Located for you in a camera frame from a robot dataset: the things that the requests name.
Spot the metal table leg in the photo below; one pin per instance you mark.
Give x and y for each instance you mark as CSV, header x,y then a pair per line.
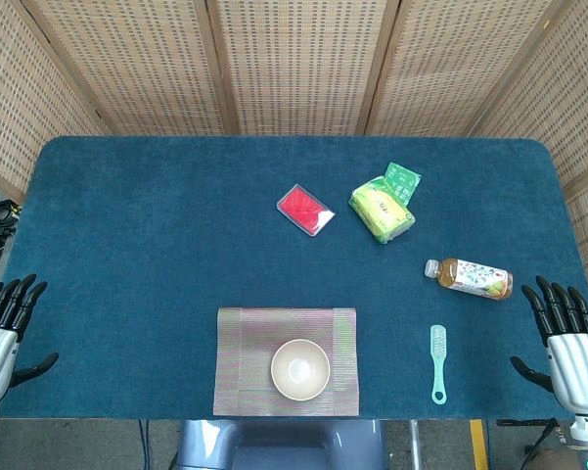
x,y
414,445

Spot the yellow green tissue pack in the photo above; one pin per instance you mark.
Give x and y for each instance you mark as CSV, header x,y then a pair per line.
x,y
381,210

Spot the mint green plastic brush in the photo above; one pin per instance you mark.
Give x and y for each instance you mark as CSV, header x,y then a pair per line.
x,y
438,352

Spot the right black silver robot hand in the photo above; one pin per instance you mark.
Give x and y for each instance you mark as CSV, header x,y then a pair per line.
x,y
577,367

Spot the woven bamboo screen panel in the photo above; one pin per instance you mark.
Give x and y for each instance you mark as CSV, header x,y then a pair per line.
x,y
567,122
298,63
10,98
450,63
142,63

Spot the tea bottle with printed label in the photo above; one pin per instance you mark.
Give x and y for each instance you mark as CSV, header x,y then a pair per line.
x,y
469,278

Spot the black flat bar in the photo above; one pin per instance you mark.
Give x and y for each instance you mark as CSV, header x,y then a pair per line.
x,y
518,422

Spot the beige round bowl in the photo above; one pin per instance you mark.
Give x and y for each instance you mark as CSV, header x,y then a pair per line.
x,y
301,369

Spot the blue carpet table cover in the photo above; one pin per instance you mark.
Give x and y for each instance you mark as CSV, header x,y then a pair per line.
x,y
176,245

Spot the beige woven placemat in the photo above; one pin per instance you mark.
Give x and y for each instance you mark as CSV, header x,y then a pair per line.
x,y
244,352

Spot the blue-grey robot torso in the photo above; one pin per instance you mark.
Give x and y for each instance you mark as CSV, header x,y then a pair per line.
x,y
274,445

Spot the clear case with red cards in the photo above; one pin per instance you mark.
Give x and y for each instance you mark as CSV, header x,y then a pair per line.
x,y
301,208

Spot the green sachet packet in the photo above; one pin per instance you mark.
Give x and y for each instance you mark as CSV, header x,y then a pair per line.
x,y
403,178

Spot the yellow floor tape strip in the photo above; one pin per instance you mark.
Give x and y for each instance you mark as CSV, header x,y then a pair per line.
x,y
479,445

